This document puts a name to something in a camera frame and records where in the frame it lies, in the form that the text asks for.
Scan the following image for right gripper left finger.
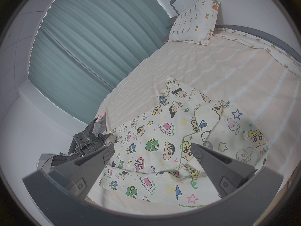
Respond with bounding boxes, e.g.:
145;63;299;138
48;145;115;200

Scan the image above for white printed pillow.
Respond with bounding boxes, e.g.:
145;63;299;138
167;0;221;46

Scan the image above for bed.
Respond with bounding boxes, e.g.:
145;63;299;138
86;0;301;209

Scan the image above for grey knitted garment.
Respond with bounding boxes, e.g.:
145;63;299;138
93;120;107;135

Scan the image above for blue-green curtain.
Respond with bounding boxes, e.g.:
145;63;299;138
28;0;173;125

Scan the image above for white printed pyjama top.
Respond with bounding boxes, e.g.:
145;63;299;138
98;77;271;208

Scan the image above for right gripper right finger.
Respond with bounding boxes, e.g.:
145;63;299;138
190;143;255;199

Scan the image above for black garment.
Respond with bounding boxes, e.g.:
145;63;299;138
87;118;98;132

